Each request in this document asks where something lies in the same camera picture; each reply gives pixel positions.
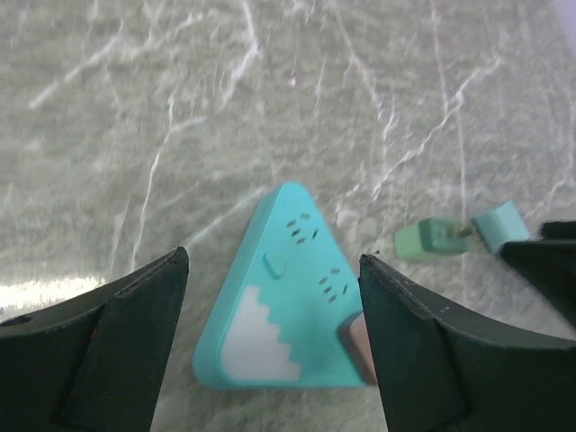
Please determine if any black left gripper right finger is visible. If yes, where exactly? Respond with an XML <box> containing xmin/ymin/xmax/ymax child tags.
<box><xmin>359</xmin><ymin>255</ymin><xmax>575</xmax><ymax>431</ymax></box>

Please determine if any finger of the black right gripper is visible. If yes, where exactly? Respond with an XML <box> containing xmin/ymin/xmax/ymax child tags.
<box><xmin>499</xmin><ymin>220</ymin><xmax>575</xmax><ymax>315</ymax></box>

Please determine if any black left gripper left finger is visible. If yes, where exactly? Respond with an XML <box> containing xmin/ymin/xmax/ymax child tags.
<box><xmin>1</xmin><ymin>247</ymin><xmax>189</xmax><ymax>431</ymax></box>

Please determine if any pink plug adapter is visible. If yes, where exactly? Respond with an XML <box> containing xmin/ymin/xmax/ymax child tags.
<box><xmin>337</xmin><ymin>311</ymin><xmax>378</xmax><ymax>386</ymax></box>

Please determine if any teal triangular power strip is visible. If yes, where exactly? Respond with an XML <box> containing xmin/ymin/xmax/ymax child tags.
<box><xmin>192</xmin><ymin>182</ymin><xmax>365</xmax><ymax>390</ymax></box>

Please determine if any teal plug adapter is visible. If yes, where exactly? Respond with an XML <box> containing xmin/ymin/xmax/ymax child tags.
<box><xmin>472</xmin><ymin>201</ymin><xmax>530</xmax><ymax>255</ymax></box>

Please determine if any green plug adapter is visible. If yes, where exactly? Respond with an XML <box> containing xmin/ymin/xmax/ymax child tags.
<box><xmin>392</xmin><ymin>217</ymin><xmax>473</xmax><ymax>263</ymax></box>

